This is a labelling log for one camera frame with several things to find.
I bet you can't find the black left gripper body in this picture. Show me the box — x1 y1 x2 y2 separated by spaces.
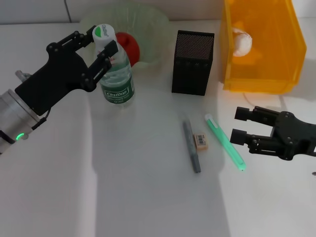
15 42 96 116

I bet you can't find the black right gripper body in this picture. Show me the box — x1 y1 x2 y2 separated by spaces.
270 111 316 161

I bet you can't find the green pen white cap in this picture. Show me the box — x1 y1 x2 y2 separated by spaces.
204 113 246 171

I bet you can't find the red-orange knitted toy orange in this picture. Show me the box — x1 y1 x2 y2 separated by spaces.
115 31 141 67

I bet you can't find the beige eraser with barcode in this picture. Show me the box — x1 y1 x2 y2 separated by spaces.
192 133 210 151

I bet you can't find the clear water bottle green label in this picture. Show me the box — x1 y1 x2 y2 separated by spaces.
92 24 135 109

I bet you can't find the grey marker pen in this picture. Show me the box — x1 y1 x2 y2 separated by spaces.
182 119 202 173

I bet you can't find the white paper ball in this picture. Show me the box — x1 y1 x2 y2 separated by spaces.
232 27 254 57

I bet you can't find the green glass fruit bowl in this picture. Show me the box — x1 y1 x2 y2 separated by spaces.
79 4 170 70

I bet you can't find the black mesh pen holder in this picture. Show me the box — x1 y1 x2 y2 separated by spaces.
171 30 215 96

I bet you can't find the yellow plastic bin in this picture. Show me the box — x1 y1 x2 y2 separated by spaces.
219 0 308 94

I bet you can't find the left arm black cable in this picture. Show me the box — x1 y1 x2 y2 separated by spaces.
31 108 51 130

